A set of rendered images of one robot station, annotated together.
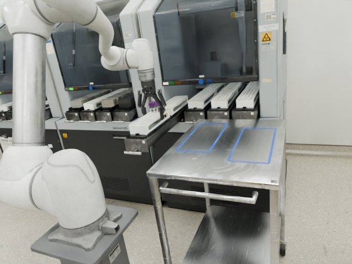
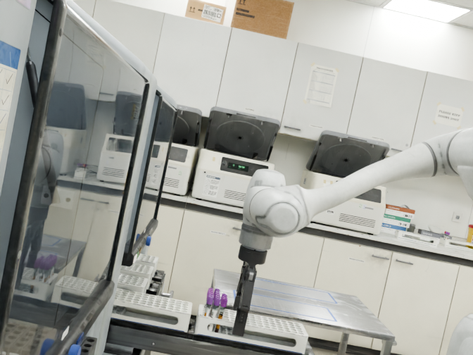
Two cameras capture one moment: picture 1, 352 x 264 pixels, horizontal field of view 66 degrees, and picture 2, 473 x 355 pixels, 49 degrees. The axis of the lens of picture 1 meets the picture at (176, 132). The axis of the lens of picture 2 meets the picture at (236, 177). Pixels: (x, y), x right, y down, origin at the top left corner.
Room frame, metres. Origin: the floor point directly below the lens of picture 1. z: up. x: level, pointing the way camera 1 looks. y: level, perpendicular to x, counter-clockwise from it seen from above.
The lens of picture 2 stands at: (2.22, 1.28, 1.31)
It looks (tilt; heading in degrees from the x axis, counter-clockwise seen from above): 3 degrees down; 241
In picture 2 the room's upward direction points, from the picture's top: 12 degrees clockwise
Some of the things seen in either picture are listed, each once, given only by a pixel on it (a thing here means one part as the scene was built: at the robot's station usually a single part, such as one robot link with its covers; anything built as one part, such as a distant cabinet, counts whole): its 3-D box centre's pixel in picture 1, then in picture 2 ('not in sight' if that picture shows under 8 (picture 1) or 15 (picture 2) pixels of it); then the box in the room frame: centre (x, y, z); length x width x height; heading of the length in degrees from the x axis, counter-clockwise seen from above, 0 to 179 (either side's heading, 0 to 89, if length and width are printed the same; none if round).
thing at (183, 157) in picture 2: not in sight; (160, 145); (0.83, -2.46, 1.22); 0.62 x 0.56 x 0.64; 62
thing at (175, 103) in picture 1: (173, 106); (134, 308); (1.72, -0.01, 0.83); 0.30 x 0.10 x 0.06; 154
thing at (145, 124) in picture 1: (151, 121); (250, 330); (1.44, 0.13, 0.83); 0.30 x 0.10 x 0.06; 154
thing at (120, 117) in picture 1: (142, 103); not in sight; (2.15, 0.23, 0.78); 0.73 x 0.14 x 0.09; 154
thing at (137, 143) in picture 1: (163, 122); (196, 340); (1.56, 0.07, 0.78); 0.73 x 0.14 x 0.09; 154
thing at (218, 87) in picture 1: (215, 89); not in sight; (2.07, -0.34, 0.83); 0.30 x 0.10 x 0.06; 154
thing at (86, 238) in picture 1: (89, 221); not in sight; (0.76, 0.32, 0.73); 0.22 x 0.18 x 0.06; 64
